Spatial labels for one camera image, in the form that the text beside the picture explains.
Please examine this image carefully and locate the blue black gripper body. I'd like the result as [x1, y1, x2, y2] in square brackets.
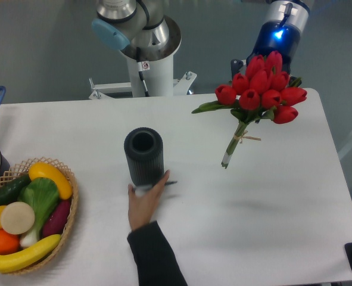
[230, 21, 300, 77]

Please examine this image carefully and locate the red tulip bouquet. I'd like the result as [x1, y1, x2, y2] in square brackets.
[192, 51, 307, 168]

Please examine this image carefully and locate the dark grey ribbed vase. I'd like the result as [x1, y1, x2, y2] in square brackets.
[124, 127, 164, 186]

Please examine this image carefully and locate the silver robot arm blue cap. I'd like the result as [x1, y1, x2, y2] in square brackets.
[92, 0, 182, 61]

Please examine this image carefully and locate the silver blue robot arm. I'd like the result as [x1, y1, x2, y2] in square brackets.
[230, 1, 314, 75]

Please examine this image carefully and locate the black sleeved forearm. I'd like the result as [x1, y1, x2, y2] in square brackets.
[127, 221, 187, 285]

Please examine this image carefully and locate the person's bare hand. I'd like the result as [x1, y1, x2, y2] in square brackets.
[128, 170, 170, 231]

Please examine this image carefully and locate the green bok choy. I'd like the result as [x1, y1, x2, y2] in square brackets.
[18, 178, 59, 248]

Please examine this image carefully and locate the woven wicker basket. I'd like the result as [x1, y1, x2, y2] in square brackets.
[0, 157, 79, 275]

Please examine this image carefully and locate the purple sweet potato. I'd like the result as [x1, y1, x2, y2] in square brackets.
[42, 200, 71, 238]

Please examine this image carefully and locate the dark green cucumber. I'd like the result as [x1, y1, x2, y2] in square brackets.
[0, 174, 31, 206]

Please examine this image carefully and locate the beige round slice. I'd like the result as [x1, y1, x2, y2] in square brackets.
[0, 201, 35, 235]

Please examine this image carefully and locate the orange fruit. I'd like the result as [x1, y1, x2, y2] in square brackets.
[0, 229, 20, 255]

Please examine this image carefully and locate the yellow banana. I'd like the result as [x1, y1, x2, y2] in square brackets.
[0, 234, 61, 273]

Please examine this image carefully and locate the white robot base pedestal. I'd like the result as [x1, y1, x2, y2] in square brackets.
[89, 54, 197, 100]

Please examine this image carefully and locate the black cable on pedestal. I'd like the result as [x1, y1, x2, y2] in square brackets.
[135, 47, 150, 98]

